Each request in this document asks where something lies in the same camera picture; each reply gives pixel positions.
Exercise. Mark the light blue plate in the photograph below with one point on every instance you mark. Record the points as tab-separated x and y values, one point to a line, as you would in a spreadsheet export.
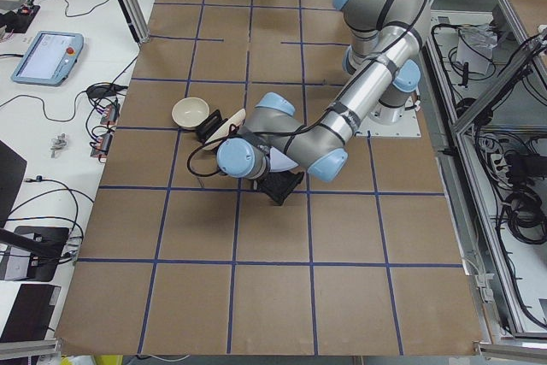
280	162

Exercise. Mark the black dish rack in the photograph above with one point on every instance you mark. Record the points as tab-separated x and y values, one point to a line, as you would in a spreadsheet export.
280	185

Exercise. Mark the cream bowl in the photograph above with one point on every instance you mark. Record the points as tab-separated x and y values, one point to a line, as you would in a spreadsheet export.
190	112

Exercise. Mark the blue teach pendant tablet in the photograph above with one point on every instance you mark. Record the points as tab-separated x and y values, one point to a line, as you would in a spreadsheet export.
49	59

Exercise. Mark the black monitor stand base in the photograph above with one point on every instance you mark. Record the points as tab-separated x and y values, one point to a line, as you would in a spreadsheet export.
32	253

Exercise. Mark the cream plate in rack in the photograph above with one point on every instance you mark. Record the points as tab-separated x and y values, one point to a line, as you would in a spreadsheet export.
230	125

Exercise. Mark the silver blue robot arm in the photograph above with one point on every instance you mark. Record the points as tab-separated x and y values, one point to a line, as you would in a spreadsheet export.
402	26

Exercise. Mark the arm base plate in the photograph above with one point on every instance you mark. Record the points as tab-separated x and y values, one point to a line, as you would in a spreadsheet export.
385	122

